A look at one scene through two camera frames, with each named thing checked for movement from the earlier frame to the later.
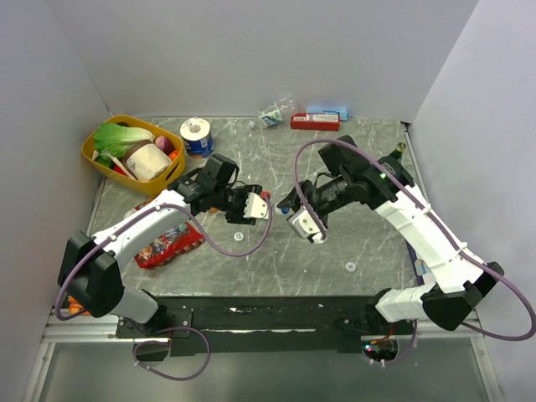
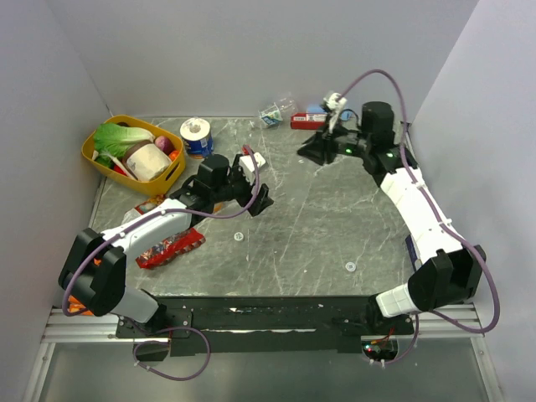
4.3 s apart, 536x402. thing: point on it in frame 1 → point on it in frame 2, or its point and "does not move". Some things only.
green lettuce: [112, 141] does not move
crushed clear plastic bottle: [271, 115] does not move
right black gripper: [291, 200] → [315, 148]
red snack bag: [176, 242] does not move
